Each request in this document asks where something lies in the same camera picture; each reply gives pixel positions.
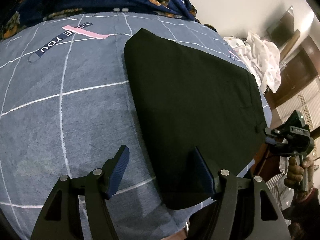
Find black pants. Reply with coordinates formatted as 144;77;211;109
124;29;266;210

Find right forearm dark sleeve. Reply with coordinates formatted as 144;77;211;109
283;187;319;239

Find person's right hand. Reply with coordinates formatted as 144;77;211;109
284;156;315;192

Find dark wooden cabinet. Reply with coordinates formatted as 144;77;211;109
265;6;320;106

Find white dotted cloth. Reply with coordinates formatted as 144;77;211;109
223;31;281;93

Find blue grid bedsheet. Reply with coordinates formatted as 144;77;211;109
0;11;273;240

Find navy dog print blanket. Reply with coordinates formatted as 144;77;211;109
0;0;218;41

